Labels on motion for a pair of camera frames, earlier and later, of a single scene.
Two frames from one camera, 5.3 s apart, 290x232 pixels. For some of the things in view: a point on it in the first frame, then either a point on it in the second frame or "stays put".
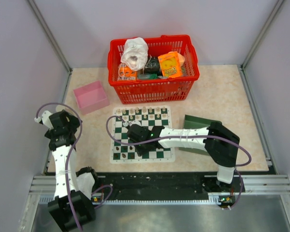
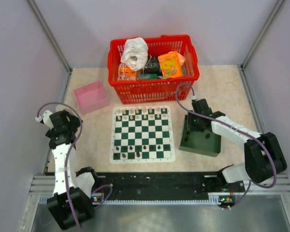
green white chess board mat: x=158 y=115 stays put
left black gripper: x=63 y=118 stays put
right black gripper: x=140 y=147 -> x=190 y=124
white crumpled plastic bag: x=135 y=53 stays put
